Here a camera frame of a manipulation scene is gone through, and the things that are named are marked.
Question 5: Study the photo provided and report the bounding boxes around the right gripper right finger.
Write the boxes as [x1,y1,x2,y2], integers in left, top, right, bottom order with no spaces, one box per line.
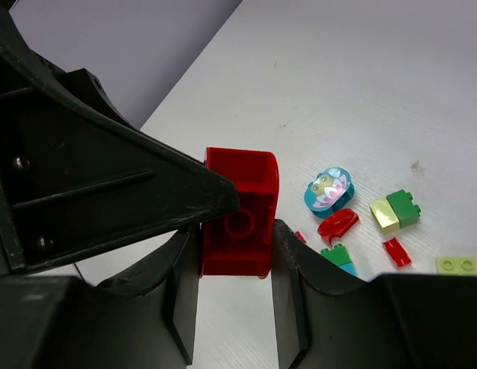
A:
[271,220,477,368]

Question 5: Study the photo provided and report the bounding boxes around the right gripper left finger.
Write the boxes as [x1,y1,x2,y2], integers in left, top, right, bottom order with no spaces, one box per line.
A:
[0,1,239,275]

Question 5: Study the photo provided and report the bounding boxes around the pale green lego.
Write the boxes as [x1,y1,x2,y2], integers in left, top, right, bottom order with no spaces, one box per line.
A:
[436,257,477,276]

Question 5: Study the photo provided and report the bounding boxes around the red arch lego block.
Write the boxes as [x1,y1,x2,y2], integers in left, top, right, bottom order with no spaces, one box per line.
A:
[202,148,279,278]

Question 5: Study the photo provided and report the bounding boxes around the small red lego slope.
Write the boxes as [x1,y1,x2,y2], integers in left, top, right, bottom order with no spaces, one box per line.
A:
[382,238,412,269]

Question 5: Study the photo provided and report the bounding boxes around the green blue red lego stack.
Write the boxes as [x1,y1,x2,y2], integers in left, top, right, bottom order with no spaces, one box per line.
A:
[320,243,358,277]

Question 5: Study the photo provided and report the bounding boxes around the green and lime lego stack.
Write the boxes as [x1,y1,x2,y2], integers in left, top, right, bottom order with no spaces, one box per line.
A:
[369,190,421,234]

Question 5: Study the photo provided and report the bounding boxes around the tiny red lego piece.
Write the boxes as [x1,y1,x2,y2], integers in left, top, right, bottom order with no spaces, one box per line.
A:
[295,231,307,244]

